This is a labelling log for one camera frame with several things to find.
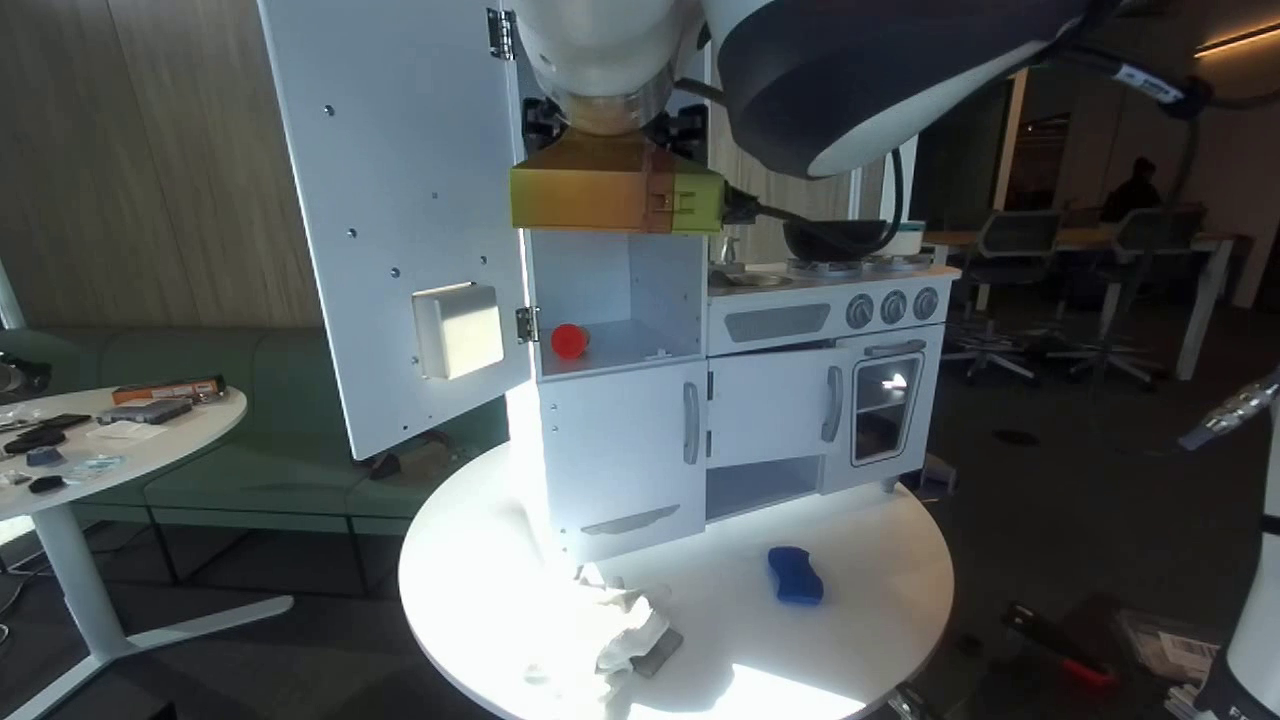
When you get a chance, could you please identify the grey office chair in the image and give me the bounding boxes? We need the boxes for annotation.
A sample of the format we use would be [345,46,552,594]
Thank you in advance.
[1056,198,1211,393]
[950,205,1063,387]

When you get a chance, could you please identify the red small object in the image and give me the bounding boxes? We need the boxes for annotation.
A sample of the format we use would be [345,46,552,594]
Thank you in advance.
[546,319,597,367]

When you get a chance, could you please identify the white toy play kitchen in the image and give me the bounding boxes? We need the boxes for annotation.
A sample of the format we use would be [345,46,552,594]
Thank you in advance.
[500,0,968,564]

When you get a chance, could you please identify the tall white cabinet door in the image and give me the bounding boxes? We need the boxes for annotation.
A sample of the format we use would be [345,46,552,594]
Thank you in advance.
[251,0,542,463]

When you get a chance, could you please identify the red and black tool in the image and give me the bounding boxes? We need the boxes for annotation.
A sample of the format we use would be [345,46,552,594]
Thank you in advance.
[1002,600,1129,696]

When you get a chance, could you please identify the white box on door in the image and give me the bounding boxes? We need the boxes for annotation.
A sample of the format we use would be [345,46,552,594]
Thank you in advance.
[408,280,513,387]

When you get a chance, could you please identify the white paper packaging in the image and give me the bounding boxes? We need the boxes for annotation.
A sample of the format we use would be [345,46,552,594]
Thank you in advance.
[1115,609,1230,696]

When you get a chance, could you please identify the green upholstered bench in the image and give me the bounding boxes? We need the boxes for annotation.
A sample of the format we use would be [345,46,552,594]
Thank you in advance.
[0,319,516,540]

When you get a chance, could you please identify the round white table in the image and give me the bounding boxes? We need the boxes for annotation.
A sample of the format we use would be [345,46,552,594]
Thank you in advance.
[394,435,960,720]

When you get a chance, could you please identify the orange brown tool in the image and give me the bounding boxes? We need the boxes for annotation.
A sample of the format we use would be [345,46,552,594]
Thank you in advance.
[110,376,231,411]

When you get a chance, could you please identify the silver toy sink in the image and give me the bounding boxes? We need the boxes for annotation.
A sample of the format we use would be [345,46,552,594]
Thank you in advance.
[704,256,794,293]

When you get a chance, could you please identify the crumpled white wrapper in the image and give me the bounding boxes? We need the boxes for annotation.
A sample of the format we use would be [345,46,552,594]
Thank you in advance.
[572,564,674,683]

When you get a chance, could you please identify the seated person in dark clothes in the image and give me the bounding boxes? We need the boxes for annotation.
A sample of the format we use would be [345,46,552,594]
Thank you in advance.
[1102,150,1170,226]

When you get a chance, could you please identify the white toy oven door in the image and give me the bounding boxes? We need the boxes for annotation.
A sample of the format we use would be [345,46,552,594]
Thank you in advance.
[840,333,950,494]

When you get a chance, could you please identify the blue sponge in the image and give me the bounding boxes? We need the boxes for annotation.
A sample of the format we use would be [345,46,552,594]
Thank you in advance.
[766,543,827,611]

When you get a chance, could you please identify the yellow green wrist block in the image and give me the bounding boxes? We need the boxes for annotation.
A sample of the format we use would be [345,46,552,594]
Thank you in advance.
[507,154,731,239]

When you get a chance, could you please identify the small white cabinet door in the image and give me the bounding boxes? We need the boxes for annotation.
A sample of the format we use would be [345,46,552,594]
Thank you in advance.
[701,347,851,467]

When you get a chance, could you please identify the white oval side table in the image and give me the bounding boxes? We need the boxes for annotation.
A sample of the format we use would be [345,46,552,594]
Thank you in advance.
[0,379,301,720]

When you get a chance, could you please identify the black device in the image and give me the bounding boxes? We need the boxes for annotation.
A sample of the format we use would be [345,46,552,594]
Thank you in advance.
[0,411,96,458]

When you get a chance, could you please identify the small grey block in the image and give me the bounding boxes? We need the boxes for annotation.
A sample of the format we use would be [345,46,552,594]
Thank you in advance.
[626,623,688,683]

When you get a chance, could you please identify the black bowl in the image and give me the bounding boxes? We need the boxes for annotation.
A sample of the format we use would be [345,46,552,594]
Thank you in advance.
[780,215,893,265]

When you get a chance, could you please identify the wooden desk with white legs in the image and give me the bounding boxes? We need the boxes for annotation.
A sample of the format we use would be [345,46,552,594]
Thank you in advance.
[931,215,1263,387]

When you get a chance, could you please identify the white lower fridge door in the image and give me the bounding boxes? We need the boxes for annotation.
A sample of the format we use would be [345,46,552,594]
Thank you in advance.
[538,362,710,548]

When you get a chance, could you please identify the flat grey item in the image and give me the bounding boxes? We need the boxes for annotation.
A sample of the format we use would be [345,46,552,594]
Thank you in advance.
[94,396,202,433]

